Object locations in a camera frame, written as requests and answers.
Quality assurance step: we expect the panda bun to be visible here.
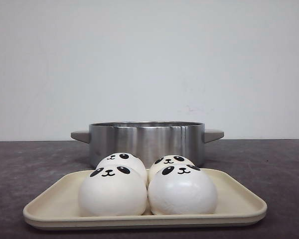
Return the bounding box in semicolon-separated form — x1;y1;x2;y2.
148;155;194;182
78;165;148;216
95;152;148;186
148;164;218;215

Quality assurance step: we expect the stainless steel steamer pot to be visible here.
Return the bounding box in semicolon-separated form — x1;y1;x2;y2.
71;121;224;168

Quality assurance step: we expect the cream rectangular plastic tray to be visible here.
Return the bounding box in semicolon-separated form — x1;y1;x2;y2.
23;169;267;231

